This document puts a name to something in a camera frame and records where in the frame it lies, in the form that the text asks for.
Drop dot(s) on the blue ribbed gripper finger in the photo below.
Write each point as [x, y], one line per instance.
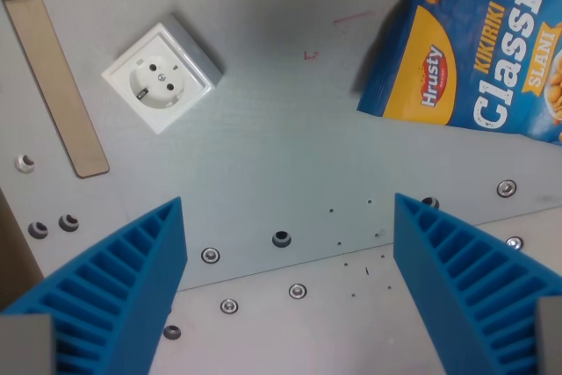
[461, 269]
[123, 278]

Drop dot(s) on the silver bolt in plate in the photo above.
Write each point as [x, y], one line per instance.
[298, 291]
[506, 188]
[514, 242]
[211, 255]
[229, 305]

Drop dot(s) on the silver threaded insert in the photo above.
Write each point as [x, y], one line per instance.
[24, 162]

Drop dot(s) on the brown wooden strip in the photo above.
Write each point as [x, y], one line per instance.
[48, 72]

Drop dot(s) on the blue peanut snack bag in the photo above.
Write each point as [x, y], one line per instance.
[474, 50]

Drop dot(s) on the white wall power socket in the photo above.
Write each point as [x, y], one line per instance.
[162, 72]

